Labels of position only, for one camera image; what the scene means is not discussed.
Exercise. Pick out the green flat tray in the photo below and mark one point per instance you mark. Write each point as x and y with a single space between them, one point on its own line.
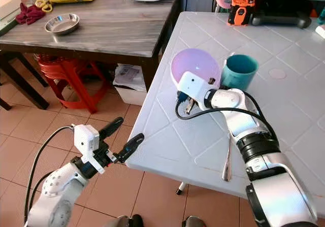
7 25

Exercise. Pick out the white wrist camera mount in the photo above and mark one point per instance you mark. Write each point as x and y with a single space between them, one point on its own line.
84 140
197 86

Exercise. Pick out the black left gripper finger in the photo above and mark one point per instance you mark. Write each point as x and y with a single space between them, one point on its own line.
131 147
111 127

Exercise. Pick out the cream flat box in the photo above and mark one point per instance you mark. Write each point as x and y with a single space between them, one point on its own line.
8 6

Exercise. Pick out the steel spoon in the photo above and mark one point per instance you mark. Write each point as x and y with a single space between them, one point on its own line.
227 168

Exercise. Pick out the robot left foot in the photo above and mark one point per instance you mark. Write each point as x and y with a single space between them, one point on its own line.
129 221

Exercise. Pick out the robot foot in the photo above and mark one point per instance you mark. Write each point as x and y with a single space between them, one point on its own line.
129 221
194 221

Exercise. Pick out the dark red cloth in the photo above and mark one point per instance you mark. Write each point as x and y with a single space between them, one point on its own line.
29 14

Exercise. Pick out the grey marble-top dark table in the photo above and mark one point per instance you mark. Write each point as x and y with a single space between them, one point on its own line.
122 29

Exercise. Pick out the long black case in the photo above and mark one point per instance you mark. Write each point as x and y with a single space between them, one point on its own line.
282 20

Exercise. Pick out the red plastic stool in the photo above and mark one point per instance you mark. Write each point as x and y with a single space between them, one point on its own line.
63 74

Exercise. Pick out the teal plastic cup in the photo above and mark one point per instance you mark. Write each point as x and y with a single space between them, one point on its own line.
239 70

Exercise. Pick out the teal and white object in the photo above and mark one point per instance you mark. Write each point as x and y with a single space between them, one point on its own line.
321 24

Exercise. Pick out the white storage box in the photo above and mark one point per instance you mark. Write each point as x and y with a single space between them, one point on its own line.
130 87

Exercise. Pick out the round steel dish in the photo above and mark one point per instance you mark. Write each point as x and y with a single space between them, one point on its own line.
62 24

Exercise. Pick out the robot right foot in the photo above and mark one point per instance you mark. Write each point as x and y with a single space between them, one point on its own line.
194 221

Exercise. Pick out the white folding plastic table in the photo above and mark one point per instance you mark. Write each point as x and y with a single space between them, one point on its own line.
289 100

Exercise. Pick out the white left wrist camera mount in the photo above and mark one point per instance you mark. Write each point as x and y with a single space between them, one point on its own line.
84 140

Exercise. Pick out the orange and black device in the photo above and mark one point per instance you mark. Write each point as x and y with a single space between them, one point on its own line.
241 11

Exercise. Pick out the purple plastic bowl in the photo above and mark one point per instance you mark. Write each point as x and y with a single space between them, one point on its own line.
195 62

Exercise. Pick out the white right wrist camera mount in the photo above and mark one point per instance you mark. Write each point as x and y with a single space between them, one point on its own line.
197 86

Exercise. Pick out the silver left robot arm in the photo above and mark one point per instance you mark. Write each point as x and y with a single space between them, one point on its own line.
53 196

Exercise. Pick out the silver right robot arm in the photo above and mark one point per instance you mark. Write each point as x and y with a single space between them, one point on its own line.
259 140

